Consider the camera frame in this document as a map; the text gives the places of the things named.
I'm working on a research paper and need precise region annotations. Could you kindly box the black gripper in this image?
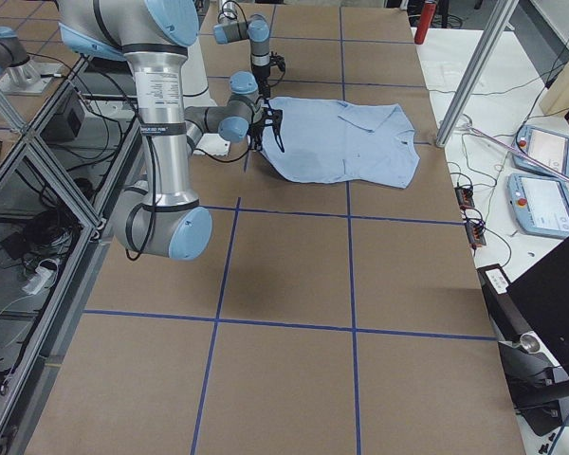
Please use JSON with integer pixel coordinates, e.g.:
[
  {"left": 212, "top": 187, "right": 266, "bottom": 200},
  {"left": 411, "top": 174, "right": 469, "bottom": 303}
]
[
  {"left": 252, "top": 65, "right": 271, "bottom": 103},
  {"left": 248, "top": 111, "right": 266, "bottom": 152}
]

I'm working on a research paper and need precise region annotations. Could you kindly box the light blue t-shirt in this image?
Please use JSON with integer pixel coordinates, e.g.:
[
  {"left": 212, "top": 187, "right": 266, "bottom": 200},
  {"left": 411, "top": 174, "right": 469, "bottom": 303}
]
[{"left": 262, "top": 97, "right": 420, "bottom": 189}]

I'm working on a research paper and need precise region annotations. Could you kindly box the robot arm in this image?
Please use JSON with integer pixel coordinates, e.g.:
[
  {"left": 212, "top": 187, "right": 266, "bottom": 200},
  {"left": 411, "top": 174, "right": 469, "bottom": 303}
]
[
  {"left": 212, "top": 1, "right": 272, "bottom": 99},
  {"left": 58, "top": 1, "right": 266, "bottom": 261}
]

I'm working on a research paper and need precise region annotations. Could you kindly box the red cylinder bottle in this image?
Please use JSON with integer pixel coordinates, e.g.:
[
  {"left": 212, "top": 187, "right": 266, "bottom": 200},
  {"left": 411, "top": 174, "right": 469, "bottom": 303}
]
[{"left": 413, "top": 0, "right": 437, "bottom": 46}]

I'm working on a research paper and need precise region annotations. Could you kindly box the near blue teach pendant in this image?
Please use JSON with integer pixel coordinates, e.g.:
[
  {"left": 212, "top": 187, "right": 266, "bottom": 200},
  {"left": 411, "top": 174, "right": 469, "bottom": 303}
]
[{"left": 507, "top": 173, "right": 569, "bottom": 239}]

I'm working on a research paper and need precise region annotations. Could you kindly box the blue teach pendant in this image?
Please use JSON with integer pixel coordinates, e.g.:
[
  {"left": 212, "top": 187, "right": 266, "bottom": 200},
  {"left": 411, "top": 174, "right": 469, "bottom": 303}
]
[
  {"left": 507, "top": 173, "right": 569, "bottom": 239},
  {"left": 516, "top": 125, "right": 569, "bottom": 176}
]

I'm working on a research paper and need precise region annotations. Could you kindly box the far blue teach pendant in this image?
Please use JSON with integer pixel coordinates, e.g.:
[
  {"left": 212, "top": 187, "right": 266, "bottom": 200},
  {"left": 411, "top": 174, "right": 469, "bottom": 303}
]
[{"left": 516, "top": 125, "right": 569, "bottom": 176}]

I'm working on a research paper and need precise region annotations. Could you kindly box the black laptop computer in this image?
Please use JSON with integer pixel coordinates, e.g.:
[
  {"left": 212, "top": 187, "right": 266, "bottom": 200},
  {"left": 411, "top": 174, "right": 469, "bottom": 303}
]
[{"left": 477, "top": 236, "right": 569, "bottom": 375}]

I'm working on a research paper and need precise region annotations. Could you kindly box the black monitor stand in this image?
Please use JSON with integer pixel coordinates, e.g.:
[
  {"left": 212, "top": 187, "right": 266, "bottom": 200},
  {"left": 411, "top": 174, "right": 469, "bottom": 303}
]
[{"left": 498, "top": 341, "right": 569, "bottom": 436}]

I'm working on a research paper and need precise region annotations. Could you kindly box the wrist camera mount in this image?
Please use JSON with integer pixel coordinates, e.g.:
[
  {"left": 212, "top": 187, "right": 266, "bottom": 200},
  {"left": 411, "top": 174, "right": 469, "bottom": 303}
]
[
  {"left": 269, "top": 52, "right": 286, "bottom": 77},
  {"left": 260, "top": 106, "right": 285, "bottom": 153}
]

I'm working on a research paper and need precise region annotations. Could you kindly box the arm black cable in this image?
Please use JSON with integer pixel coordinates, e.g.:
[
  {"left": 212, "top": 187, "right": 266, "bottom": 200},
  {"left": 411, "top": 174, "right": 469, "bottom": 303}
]
[{"left": 75, "top": 51, "right": 257, "bottom": 262}]

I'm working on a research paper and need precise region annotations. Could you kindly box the aluminium frame post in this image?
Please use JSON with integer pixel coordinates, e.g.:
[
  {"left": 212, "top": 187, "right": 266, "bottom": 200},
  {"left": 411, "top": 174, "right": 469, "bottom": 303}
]
[{"left": 435, "top": 0, "right": 519, "bottom": 148}]

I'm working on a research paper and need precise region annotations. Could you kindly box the aluminium frame table rail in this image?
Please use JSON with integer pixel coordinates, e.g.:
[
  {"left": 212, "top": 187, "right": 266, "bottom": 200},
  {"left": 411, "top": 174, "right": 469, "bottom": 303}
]
[{"left": 0, "top": 56, "right": 143, "bottom": 455}]

